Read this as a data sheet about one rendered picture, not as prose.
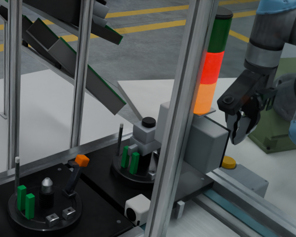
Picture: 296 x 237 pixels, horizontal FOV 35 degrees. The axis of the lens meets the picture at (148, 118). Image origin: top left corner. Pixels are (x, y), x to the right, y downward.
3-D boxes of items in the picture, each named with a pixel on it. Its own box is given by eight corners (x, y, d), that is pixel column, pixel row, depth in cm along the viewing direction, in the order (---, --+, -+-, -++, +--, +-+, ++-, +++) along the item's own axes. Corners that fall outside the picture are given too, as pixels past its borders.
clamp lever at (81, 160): (69, 187, 94) (84, 154, 92) (75, 193, 93) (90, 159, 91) (56, 188, 91) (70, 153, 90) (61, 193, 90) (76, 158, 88)
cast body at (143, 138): (150, 137, 107) (152, 111, 104) (163, 146, 105) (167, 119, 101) (121, 150, 102) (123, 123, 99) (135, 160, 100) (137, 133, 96)
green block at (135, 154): (133, 170, 103) (136, 151, 101) (136, 173, 103) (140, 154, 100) (128, 172, 103) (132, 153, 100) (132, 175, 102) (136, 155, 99)
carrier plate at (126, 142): (143, 138, 123) (144, 131, 122) (213, 187, 109) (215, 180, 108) (66, 167, 107) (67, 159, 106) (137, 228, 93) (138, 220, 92)
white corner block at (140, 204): (138, 207, 99) (141, 192, 97) (153, 219, 96) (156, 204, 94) (121, 216, 96) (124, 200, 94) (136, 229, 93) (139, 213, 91)
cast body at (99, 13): (94, 26, 121) (106, 1, 119) (102, 32, 118) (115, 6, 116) (67, 13, 115) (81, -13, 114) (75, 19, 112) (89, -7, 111)
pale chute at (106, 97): (91, 93, 133) (102, 82, 133) (114, 115, 124) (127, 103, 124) (25, 30, 112) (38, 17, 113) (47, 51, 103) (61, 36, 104)
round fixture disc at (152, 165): (143, 146, 116) (144, 140, 115) (184, 176, 108) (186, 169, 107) (98, 164, 107) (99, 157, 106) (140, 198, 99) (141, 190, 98)
